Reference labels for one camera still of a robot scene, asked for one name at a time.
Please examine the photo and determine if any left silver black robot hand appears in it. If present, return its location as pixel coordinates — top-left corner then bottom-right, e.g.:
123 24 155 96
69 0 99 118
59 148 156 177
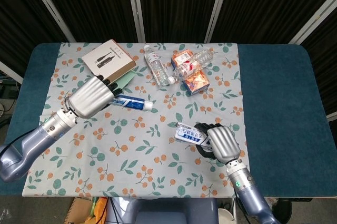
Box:
64 74 123 119

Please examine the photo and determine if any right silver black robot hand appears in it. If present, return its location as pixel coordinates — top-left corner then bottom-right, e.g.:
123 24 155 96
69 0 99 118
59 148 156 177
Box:
194 121 242 164

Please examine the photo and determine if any blue white snack packet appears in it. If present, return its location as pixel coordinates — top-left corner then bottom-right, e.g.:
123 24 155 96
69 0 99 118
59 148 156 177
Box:
173 122 212 147

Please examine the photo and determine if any blue white toothpaste tube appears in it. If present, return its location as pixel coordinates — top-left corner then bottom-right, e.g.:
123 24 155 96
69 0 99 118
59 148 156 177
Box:
108 94 154 111

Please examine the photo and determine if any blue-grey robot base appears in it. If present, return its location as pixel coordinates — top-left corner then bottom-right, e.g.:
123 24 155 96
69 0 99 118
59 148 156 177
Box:
105 196 220 224

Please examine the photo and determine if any flat mint green box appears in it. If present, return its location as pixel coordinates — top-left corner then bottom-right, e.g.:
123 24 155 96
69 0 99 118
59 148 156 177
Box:
116 69 138 91

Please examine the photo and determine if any blue orange carton box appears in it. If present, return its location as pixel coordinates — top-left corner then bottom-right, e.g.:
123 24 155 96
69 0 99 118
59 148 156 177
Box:
171 50 211 96

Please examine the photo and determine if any teal fabric table cover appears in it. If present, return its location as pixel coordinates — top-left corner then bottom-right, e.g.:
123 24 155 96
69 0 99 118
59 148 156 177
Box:
0 42 337 199

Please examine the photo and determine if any floral printed tablecloth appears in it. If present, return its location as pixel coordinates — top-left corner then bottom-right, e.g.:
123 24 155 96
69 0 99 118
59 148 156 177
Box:
22 42 251 200

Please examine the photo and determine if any clear bottle white label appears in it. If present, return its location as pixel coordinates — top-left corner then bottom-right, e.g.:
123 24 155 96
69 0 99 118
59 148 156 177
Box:
143 44 177 87

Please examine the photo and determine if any clear bottle red label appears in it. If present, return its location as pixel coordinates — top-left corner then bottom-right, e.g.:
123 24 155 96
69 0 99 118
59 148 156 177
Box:
173 47 215 81

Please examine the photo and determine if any black waste bin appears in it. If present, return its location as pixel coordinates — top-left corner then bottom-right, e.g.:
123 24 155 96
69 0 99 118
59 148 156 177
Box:
265 197 293 224

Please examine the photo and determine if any orange green bag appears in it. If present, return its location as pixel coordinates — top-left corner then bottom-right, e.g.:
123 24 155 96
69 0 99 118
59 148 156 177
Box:
88 197 109 224

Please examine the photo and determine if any white brown cable box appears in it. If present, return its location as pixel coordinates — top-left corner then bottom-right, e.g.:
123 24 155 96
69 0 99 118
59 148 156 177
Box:
81 39 138 84

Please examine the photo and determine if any white screen frame post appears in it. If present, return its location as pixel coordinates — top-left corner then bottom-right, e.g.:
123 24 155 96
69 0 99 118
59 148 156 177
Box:
203 0 233 43
124 0 147 43
0 61 24 84
288 0 337 45
22 0 77 43

